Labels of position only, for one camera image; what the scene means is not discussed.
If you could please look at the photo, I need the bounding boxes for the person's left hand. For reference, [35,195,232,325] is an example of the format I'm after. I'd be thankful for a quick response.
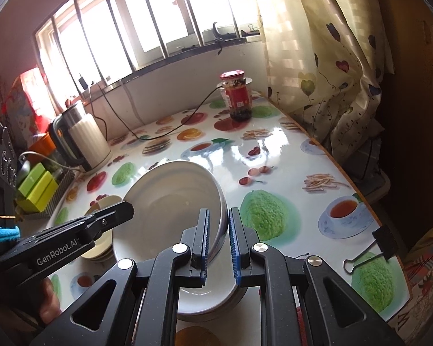
[40,278,61,324]

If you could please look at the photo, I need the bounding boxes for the striped storage box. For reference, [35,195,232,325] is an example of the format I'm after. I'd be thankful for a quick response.
[15,163,75,218]

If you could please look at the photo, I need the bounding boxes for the yellow green box front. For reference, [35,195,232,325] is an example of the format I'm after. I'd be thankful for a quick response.
[33,179,58,213]

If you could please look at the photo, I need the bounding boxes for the black binder clip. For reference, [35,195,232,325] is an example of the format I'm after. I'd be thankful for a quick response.
[343,226,399,275]

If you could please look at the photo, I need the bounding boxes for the large white plate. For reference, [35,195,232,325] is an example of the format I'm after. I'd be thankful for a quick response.
[113,160,245,322]

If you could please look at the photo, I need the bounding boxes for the white thin cable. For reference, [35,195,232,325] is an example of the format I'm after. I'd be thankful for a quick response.
[18,150,82,172]

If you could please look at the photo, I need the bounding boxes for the red paper bag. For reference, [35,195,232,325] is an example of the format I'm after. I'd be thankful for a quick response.
[1,67,56,148]

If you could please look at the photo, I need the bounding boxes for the window with metal bars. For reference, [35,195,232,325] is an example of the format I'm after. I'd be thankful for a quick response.
[35,0,260,103]

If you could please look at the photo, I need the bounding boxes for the red label glass jar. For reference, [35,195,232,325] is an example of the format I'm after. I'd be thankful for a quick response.
[220,69,252,122]

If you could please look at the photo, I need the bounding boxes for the cream electric kettle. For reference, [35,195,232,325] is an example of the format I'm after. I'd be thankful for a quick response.
[48,101,112,173]

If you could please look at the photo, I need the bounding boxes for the fruit print tablecloth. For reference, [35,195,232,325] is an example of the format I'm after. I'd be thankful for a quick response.
[46,91,412,346]

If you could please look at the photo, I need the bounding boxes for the heart pattern curtain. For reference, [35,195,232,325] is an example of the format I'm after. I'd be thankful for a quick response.
[256,0,393,163]

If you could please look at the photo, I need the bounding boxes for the lime green box middle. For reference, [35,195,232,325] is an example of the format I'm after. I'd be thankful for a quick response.
[26,171,55,205]

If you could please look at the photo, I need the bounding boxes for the dark green box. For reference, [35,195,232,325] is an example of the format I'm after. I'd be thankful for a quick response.
[18,163,46,197]

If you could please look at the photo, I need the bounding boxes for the black power cable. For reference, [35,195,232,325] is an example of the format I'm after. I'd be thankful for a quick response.
[79,75,232,142]

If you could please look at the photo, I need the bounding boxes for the orange lidded container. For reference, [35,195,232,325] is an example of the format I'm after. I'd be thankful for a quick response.
[27,133,57,165]

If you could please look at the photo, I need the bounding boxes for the stacked beige bowls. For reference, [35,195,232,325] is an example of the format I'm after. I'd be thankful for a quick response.
[82,195,122,263]

